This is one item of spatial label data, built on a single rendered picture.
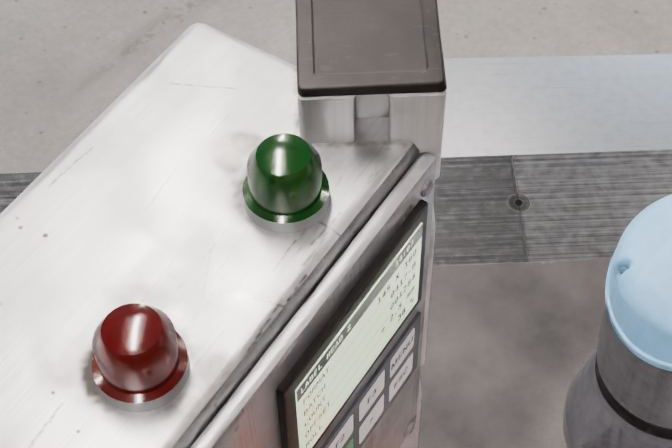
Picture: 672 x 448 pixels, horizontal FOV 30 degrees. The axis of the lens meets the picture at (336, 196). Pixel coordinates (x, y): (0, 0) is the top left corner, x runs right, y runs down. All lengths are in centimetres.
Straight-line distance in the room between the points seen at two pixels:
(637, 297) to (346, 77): 51
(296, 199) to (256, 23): 220
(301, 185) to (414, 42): 6
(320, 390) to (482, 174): 85
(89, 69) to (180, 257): 215
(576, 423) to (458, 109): 40
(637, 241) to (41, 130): 170
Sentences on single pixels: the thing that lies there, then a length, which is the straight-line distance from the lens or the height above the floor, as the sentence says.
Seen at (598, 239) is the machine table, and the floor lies 83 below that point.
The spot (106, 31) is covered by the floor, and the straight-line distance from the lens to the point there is 258.
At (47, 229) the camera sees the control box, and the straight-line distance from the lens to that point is 38.
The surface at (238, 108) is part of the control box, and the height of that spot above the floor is 147.
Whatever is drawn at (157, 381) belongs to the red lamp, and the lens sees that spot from 34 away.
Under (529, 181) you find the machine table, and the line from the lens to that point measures 122.
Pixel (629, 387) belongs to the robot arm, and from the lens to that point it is 92.
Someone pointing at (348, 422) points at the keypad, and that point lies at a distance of 44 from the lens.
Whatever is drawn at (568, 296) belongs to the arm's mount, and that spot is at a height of 85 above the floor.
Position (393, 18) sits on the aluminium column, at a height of 150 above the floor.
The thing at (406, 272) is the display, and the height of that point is 144.
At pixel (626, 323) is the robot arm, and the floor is 105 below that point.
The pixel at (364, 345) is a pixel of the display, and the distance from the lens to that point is 41.
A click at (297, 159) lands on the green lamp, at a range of 36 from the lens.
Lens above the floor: 177
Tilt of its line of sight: 52 degrees down
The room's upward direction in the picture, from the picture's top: 1 degrees counter-clockwise
